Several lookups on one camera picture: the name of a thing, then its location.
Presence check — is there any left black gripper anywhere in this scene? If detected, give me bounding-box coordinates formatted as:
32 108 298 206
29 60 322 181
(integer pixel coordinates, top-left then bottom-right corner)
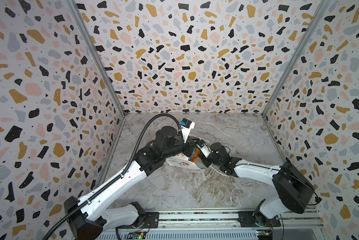
164 135 200 160

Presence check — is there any white floral paper bag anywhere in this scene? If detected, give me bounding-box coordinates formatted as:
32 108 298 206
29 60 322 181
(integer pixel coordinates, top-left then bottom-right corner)
166 136 209 170

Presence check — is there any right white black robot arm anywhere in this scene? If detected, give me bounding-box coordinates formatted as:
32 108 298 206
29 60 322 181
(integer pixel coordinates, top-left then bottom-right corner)
198 141 315 222

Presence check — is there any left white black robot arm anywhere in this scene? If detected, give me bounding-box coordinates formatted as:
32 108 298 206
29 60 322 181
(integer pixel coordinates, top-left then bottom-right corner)
64 123 197 240

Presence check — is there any orange snack packet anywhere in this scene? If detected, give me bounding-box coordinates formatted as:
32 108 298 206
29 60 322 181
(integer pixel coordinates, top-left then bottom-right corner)
190 150 201 163

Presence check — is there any right small circuit board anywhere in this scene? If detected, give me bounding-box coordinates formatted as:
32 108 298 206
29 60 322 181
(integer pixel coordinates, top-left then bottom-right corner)
256 231 273 240

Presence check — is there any small circuit board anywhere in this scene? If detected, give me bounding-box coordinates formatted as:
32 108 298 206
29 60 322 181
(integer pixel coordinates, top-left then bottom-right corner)
256 231 273 240
127 232 146 240

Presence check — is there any left small circuit board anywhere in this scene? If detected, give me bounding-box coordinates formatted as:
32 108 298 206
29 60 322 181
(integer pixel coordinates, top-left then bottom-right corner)
127 232 146 240

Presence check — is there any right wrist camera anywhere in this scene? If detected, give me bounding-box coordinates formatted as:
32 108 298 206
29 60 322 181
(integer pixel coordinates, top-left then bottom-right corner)
197 140 211 158

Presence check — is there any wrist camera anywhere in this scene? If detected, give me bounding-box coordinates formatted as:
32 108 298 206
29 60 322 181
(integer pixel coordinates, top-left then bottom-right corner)
179 118 195 143
197 140 211 158

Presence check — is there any black corrugated cable conduit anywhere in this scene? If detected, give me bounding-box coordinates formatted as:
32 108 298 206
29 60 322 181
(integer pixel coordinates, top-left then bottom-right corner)
41 113 183 240

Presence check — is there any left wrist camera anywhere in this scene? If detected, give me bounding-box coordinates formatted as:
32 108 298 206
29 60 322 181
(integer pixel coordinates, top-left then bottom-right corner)
179 118 195 143

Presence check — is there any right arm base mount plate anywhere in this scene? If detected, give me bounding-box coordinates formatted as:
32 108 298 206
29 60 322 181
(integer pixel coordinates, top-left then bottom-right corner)
237 211 281 228

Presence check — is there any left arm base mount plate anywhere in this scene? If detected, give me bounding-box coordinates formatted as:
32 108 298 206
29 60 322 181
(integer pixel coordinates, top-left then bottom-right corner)
119 212 160 230

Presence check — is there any right corner aluminium post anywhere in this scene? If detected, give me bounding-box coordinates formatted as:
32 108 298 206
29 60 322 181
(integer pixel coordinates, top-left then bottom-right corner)
261 0 333 118

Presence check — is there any corner aluminium post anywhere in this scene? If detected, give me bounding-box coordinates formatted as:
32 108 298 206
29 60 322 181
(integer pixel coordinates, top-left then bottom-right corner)
261 0 333 118
64 0 127 118

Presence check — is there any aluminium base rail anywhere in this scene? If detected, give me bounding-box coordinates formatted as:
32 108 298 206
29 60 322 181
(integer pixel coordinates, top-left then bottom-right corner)
95 208 329 240

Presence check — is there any left corner aluminium post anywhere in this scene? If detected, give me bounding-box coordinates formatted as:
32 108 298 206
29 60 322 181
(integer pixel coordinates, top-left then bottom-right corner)
64 0 127 118

